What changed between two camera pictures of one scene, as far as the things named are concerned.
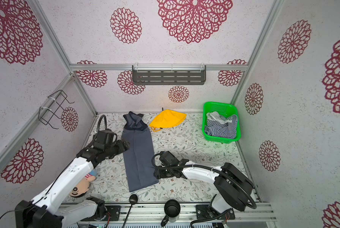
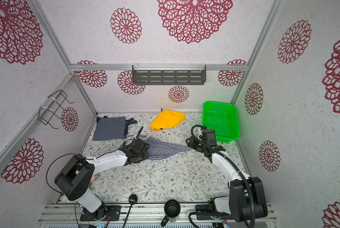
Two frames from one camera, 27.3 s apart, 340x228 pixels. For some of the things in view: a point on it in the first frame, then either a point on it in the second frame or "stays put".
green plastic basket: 224,110 stays put
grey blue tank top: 139,157 -> 111,128
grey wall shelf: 189,74 stays put
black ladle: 133,199 stays put
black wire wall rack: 45,114 stays put
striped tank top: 217,125 -> 156,147
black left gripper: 122,148 -> 146,155
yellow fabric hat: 165,118 stays put
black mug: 172,208 stays put
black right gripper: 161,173 -> 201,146
